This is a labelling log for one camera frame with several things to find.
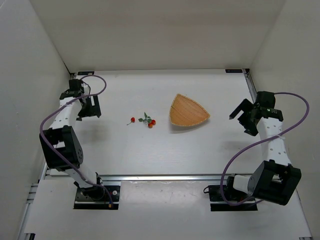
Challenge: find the single fake red cherry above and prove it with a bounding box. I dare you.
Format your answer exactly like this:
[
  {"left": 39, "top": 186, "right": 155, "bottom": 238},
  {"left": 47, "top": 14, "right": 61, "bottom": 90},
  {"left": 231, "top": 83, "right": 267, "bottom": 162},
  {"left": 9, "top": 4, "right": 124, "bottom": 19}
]
[{"left": 127, "top": 117, "right": 136, "bottom": 126}]

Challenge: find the fake cherry sprig with leaves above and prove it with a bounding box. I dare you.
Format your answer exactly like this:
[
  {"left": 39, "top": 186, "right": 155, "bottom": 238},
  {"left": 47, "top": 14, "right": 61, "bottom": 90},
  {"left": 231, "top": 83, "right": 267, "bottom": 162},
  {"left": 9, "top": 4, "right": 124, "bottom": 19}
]
[{"left": 138, "top": 112, "right": 157, "bottom": 129}]

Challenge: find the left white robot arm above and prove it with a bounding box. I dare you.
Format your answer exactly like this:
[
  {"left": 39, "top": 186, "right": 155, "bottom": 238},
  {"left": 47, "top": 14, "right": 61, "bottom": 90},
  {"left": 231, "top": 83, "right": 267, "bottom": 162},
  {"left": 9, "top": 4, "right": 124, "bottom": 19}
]
[{"left": 39, "top": 93, "right": 105, "bottom": 197}]

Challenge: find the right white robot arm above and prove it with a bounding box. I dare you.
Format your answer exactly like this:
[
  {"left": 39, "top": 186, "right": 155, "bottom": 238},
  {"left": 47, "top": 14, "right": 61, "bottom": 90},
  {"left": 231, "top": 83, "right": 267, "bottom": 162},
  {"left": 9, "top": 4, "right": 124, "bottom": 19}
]
[{"left": 220, "top": 92, "right": 302, "bottom": 206}]

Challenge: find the woven bamboo fruit basket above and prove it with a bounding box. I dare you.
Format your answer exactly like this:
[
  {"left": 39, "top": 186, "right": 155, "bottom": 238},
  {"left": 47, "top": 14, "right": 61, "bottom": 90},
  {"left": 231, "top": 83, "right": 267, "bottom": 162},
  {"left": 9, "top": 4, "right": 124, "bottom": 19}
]
[{"left": 169, "top": 93, "right": 211, "bottom": 127}]

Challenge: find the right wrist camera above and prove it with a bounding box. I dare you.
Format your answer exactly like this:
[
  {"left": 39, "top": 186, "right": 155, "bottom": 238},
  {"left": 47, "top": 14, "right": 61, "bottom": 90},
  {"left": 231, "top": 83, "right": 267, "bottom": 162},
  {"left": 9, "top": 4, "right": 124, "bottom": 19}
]
[{"left": 255, "top": 91, "right": 276, "bottom": 109}]

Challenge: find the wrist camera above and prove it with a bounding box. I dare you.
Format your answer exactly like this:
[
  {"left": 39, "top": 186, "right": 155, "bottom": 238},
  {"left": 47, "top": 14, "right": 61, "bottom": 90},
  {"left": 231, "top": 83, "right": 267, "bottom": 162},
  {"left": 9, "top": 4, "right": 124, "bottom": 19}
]
[
  {"left": 255, "top": 91, "right": 276, "bottom": 109},
  {"left": 68, "top": 79, "right": 91, "bottom": 97}
]

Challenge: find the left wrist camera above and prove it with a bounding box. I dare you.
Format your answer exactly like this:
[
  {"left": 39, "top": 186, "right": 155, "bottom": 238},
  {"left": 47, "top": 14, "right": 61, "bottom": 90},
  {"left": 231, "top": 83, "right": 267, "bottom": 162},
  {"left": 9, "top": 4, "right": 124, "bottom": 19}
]
[{"left": 68, "top": 79, "right": 91, "bottom": 97}]

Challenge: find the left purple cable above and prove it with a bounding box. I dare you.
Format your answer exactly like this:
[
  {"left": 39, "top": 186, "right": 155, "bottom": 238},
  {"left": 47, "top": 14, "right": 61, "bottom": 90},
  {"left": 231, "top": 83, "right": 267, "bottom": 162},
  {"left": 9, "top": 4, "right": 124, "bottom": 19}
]
[{"left": 39, "top": 74, "right": 114, "bottom": 208}]

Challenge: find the purple cable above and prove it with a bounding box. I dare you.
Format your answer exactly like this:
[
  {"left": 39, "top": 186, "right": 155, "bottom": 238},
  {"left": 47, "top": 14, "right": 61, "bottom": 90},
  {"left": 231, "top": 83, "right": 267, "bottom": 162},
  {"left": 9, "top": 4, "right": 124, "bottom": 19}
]
[
  {"left": 39, "top": 74, "right": 114, "bottom": 208},
  {"left": 219, "top": 92, "right": 310, "bottom": 207}
]

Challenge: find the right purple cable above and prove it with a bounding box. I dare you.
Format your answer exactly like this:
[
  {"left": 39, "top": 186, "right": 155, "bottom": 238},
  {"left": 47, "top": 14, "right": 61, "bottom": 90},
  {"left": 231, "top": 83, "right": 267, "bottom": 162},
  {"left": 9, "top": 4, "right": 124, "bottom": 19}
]
[{"left": 219, "top": 92, "right": 310, "bottom": 207}]

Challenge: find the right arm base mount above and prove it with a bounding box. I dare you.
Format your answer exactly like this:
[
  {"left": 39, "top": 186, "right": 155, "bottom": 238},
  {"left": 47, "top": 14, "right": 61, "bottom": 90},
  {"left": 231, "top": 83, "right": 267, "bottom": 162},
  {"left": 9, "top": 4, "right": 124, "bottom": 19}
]
[{"left": 203, "top": 185, "right": 258, "bottom": 212}]

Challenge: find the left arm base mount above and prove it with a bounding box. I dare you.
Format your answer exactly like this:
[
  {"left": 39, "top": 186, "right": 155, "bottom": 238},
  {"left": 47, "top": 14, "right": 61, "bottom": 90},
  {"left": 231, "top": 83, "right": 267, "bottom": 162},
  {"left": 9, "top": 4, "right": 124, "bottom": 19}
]
[{"left": 73, "top": 182, "right": 121, "bottom": 210}]

